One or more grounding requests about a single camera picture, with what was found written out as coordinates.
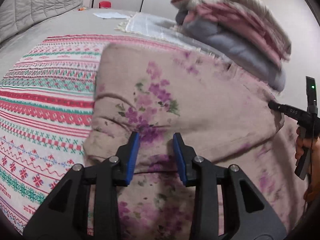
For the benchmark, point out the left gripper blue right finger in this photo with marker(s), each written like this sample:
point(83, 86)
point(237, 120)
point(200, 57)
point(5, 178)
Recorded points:
point(227, 204)

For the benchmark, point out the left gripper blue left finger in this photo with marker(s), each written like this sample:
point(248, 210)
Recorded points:
point(83, 205)

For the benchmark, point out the floral quilted padded jacket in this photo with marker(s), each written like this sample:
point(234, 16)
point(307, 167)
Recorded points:
point(219, 110)

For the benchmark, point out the grey folded blanket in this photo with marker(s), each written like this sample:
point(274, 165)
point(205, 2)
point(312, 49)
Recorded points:
point(236, 48)

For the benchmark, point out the pink folded quilt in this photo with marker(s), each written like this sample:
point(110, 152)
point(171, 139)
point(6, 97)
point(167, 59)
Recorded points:
point(246, 24)

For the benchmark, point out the patterned pink green blanket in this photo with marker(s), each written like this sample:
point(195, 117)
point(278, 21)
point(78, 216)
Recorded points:
point(46, 113)

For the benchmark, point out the grey bed sheet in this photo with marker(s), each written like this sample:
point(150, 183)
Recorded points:
point(74, 22)

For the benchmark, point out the white paper sheet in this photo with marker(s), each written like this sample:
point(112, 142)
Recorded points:
point(110, 15)

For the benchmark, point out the red container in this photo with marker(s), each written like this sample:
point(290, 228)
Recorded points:
point(105, 4)

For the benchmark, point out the grey quilted headboard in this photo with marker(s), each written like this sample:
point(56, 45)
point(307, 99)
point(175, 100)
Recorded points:
point(19, 15)

